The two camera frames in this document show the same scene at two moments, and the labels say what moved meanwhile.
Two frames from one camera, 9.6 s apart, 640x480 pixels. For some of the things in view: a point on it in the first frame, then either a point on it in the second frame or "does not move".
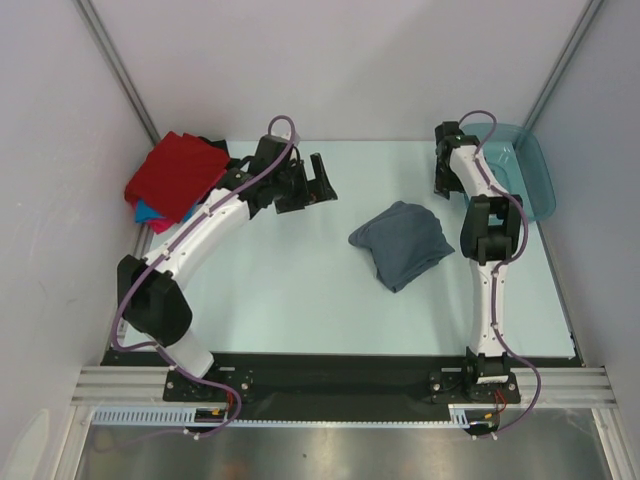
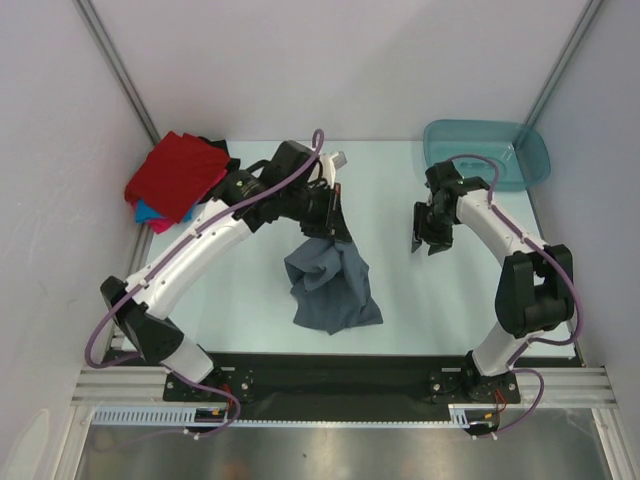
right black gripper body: x=447 y=179 → x=437 y=219
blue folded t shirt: x=144 y=213 does not move
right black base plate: x=465 y=386 does not move
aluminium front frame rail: x=561 y=386 does not move
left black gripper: x=312 y=192 → x=337 y=224
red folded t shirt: x=175 y=173 does not move
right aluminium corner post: x=563 y=63 does not move
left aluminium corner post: x=117 y=67 does not move
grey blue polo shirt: x=406 y=241 → x=330 y=280
